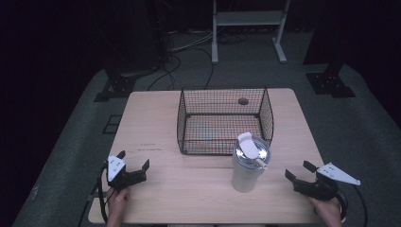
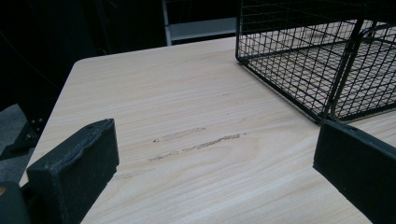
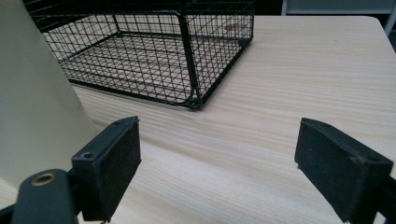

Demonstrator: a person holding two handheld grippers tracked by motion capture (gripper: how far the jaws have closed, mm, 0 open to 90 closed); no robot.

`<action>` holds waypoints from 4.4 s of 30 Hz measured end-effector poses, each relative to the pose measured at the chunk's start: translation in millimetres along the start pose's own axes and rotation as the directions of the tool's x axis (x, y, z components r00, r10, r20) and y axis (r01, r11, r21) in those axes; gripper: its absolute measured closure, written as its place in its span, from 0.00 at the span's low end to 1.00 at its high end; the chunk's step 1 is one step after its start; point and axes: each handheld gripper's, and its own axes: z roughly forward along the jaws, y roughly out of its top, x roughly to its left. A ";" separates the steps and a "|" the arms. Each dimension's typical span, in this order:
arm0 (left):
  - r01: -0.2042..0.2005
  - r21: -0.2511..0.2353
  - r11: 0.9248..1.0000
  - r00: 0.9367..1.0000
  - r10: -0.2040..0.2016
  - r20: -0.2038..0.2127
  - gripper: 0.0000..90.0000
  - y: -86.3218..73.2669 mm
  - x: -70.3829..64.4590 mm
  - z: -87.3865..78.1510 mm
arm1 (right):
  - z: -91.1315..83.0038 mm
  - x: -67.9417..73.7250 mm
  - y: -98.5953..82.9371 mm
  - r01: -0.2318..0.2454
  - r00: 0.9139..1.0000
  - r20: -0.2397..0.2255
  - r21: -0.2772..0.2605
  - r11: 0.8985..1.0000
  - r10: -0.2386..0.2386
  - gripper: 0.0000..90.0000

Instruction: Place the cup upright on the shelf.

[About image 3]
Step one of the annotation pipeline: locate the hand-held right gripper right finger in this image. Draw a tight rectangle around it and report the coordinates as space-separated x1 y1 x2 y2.
293 117 394 224

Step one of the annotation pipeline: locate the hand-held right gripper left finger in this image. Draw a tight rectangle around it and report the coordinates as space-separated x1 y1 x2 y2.
71 116 142 224

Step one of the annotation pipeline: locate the beige paper sheet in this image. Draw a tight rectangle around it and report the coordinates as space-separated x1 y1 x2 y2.
0 0 100 189

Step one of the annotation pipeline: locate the black wire mesh basket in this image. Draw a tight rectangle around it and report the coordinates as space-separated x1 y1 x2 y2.
21 0 256 110

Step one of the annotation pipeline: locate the white metal frame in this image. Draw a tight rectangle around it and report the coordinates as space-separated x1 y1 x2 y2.
280 0 396 37

